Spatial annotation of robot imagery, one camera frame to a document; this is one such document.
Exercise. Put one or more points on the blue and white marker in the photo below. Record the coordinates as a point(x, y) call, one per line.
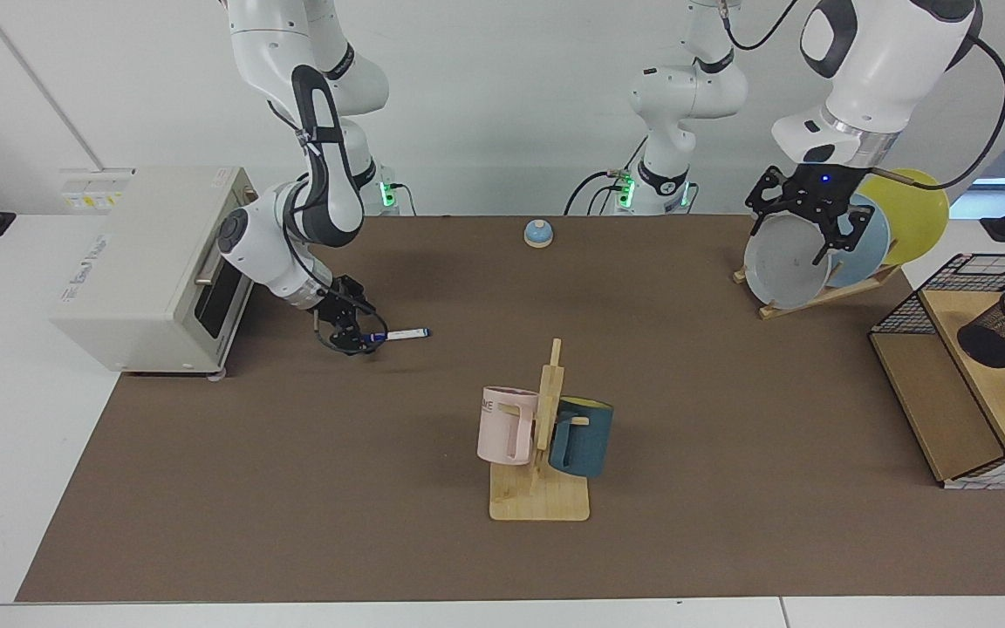
point(406, 333)

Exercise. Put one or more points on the light blue plate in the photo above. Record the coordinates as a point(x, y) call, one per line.
point(869, 253)

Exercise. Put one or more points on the yellow plate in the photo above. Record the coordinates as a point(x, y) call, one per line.
point(917, 218)

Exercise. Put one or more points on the grey plate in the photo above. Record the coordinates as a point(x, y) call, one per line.
point(786, 266)

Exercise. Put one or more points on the wooden plate rack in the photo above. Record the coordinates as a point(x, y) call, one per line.
point(825, 296)

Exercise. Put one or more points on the brown table cloth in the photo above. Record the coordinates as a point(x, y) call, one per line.
point(380, 480)

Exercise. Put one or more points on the pink cup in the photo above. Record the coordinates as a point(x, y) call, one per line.
point(502, 432)

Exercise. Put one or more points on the small blue round thing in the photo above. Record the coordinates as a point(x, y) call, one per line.
point(538, 232)

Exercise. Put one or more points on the pale toaster oven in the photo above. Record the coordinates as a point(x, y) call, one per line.
point(145, 279)

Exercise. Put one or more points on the wooden cup stand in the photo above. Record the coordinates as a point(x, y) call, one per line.
point(542, 501)

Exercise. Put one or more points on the dark teal cup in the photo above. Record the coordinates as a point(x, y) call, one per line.
point(590, 440)

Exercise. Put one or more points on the white wall socket box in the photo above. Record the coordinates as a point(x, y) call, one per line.
point(97, 187)

